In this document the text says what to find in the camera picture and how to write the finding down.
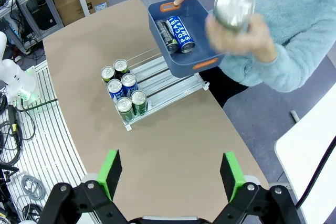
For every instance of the aluminium frame equipment rack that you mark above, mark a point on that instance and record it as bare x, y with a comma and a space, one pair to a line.
42, 14

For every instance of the small grey floor bracket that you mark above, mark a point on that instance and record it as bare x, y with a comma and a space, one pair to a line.
294, 116

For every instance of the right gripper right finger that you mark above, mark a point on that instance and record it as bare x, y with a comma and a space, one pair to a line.
232, 179

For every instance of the blue Pocari Sweat can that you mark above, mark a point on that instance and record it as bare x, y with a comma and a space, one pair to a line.
182, 33
114, 87
129, 81

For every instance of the person's left forearm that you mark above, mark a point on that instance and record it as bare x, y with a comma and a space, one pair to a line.
296, 72

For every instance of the large cardboard box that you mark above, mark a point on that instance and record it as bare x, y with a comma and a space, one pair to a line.
76, 3

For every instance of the white slotted robot base plate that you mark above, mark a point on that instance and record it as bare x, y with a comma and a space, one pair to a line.
52, 142

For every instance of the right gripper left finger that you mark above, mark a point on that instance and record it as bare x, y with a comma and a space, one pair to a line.
110, 171

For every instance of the dark navy trousers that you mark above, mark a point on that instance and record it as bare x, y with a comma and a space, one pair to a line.
225, 87

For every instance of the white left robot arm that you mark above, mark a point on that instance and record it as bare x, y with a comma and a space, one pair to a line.
15, 77

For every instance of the green Sprite can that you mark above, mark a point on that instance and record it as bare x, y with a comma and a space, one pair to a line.
233, 6
138, 99
124, 106

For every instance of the large white table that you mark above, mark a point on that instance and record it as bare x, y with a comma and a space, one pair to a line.
302, 150

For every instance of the person in grey fleece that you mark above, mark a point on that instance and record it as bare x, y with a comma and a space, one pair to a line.
288, 11

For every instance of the person's left hand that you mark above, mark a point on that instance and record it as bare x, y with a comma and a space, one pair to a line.
236, 43

